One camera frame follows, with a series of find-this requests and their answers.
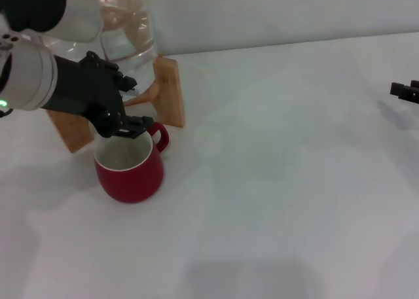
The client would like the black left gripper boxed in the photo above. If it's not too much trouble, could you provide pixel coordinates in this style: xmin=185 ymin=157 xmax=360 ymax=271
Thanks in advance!
xmin=41 ymin=50 xmax=156 ymax=139

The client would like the red cup with white inside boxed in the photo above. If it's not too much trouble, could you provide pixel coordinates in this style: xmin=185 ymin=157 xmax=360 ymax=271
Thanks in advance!
xmin=94 ymin=122 xmax=170 ymax=204

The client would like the wooden dispenser stand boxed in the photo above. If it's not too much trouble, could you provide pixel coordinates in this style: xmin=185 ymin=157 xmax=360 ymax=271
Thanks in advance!
xmin=45 ymin=56 xmax=186 ymax=154

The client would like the clear glass water dispenser jar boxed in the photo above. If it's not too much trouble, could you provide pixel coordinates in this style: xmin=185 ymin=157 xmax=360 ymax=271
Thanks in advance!
xmin=42 ymin=0 xmax=159 ymax=107

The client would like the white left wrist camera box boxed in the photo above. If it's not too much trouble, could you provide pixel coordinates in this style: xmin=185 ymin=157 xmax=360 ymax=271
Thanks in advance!
xmin=0 ymin=0 xmax=106 ymax=43

